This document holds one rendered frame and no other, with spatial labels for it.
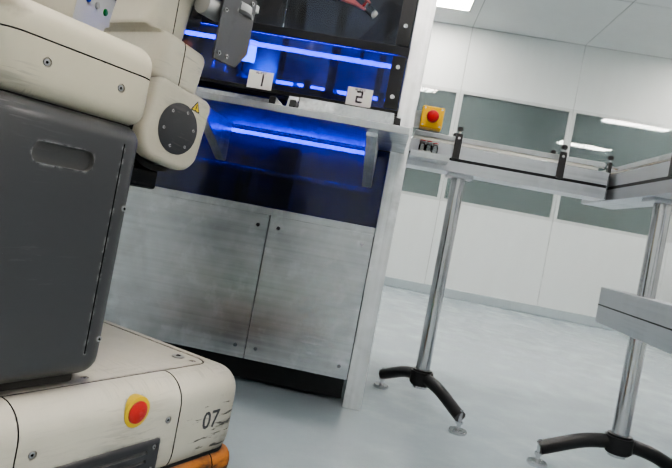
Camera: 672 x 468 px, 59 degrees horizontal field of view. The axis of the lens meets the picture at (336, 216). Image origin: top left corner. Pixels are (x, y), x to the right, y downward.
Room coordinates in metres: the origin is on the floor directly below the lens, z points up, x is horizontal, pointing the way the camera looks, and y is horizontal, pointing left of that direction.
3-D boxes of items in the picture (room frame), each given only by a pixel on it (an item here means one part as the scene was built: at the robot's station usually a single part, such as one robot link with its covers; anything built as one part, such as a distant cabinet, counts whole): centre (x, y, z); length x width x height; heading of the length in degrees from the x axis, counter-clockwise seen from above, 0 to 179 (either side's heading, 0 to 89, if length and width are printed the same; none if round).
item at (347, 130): (1.84, 0.18, 0.87); 0.70 x 0.48 x 0.02; 85
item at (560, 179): (2.12, -0.55, 0.92); 0.69 x 0.15 x 0.16; 85
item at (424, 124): (2.00, -0.25, 0.99); 0.08 x 0.07 x 0.07; 175
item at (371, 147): (1.81, -0.07, 0.79); 0.34 x 0.03 x 0.13; 175
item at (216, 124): (1.85, 0.43, 0.79); 0.34 x 0.03 x 0.13; 175
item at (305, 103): (1.79, 0.01, 0.90); 0.34 x 0.26 x 0.04; 175
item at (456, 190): (2.13, -0.40, 0.46); 0.09 x 0.09 x 0.77; 85
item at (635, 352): (1.76, -0.94, 0.46); 0.09 x 0.09 x 0.77; 85
